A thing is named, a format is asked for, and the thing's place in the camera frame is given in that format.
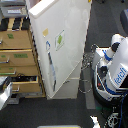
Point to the white fridge door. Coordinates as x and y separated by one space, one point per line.
60 29

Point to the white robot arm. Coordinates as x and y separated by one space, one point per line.
5 90

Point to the green android sticker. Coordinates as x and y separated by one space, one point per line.
59 40

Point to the white refrigerator body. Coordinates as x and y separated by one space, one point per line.
68 59

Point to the wooden drawer cabinet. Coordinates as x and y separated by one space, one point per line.
18 57

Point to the white blue robot body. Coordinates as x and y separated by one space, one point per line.
110 66

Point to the grey bin under cabinet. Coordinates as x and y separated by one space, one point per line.
14 99

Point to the grey box on cabinet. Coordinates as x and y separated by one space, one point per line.
14 11

